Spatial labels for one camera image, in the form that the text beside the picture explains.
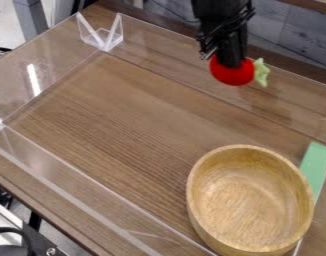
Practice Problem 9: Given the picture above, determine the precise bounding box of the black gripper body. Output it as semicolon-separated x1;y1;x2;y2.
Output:
191;0;255;60

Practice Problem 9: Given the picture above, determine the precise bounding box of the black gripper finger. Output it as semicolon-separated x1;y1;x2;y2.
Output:
227;26;248;68
215;43;227;65

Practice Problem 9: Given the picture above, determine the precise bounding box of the red plush fruit green stem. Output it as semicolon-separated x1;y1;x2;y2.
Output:
208;56;271;88

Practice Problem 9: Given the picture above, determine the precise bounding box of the green tape strip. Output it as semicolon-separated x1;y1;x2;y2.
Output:
299;142;326;200

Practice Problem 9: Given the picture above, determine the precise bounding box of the wooden bowl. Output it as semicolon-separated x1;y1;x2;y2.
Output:
185;144;314;256

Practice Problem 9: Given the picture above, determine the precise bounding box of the clear acrylic enclosure wall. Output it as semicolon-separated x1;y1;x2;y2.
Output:
0;9;326;256

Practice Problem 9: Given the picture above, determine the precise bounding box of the black metal bracket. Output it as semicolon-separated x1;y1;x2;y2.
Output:
21;224;68;256

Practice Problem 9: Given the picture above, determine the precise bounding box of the black cable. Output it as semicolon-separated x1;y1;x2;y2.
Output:
0;228;37;256

